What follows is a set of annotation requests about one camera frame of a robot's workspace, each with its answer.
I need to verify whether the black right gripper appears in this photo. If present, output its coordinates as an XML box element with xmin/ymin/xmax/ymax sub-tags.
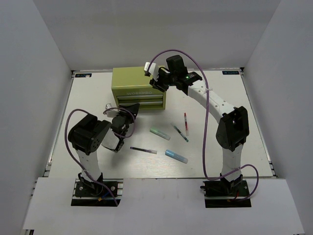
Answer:
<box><xmin>151</xmin><ymin>68</ymin><xmax>178</xmax><ymax>93</ymax></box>

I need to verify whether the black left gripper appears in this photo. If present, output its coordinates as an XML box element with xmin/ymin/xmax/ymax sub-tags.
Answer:
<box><xmin>116</xmin><ymin>103</ymin><xmax>140</xmax><ymax>139</ymax></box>

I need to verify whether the green metal drawer toolbox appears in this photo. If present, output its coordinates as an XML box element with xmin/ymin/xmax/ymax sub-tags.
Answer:
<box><xmin>111</xmin><ymin>67</ymin><xmax>166</xmax><ymax>110</ymax></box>

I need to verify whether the green highlighter marker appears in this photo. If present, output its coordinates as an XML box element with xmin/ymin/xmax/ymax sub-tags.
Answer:
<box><xmin>150</xmin><ymin>127</ymin><xmax>171</xmax><ymax>141</ymax></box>

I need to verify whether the purple refill pen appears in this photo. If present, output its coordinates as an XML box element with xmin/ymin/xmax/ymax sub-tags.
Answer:
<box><xmin>130</xmin><ymin>146</ymin><xmax>157</xmax><ymax>154</ymax></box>

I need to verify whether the green refill pen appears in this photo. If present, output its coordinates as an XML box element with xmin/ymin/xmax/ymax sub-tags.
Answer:
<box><xmin>171</xmin><ymin>123</ymin><xmax>189</xmax><ymax>142</ymax></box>

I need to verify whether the blue highlighter marker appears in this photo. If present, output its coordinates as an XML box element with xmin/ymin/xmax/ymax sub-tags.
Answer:
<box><xmin>165</xmin><ymin>149</ymin><xmax>188</xmax><ymax>164</ymax></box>

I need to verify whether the red refill pen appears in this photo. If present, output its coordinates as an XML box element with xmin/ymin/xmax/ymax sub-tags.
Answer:
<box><xmin>184</xmin><ymin>112</ymin><xmax>189</xmax><ymax>136</ymax></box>

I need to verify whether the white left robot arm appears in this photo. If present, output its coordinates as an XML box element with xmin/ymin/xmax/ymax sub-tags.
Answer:
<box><xmin>66</xmin><ymin>103</ymin><xmax>140</xmax><ymax>195</ymax></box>

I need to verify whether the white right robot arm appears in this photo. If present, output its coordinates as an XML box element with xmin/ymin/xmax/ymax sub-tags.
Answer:
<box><xmin>144</xmin><ymin>55</ymin><xmax>249</xmax><ymax>195</ymax></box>

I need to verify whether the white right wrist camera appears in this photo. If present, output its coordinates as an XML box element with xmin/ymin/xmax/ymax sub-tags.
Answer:
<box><xmin>144</xmin><ymin>62</ymin><xmax>159</xmax><ymax>81</ymax></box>

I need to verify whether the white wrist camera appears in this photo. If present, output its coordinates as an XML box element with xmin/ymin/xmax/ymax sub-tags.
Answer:
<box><xmin>144</xmin><ymin>62</ymin><xmax>159</xmax><ymax>81</ymax></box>
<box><xmin>103</xmin><ymin>103</ymin><xmax>119</xmax><ymax>118</ymax></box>

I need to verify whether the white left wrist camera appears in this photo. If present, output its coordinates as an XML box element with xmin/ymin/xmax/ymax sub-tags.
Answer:
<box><xmin>103</xmin><ymin>103</ymin><xmax>119</xmax><ymax>118</ymax></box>

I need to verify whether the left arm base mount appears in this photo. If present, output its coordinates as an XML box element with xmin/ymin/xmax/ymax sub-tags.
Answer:
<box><xmin>71</xmin><ymin>179</ymin><xmax>123</xmax><ymax>207</ymax></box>

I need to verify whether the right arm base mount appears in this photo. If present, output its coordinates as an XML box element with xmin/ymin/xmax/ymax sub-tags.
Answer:
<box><xmin>200</xmin><ymin>180</ymin><xmax>251</xmax><ymax>209</ymax></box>

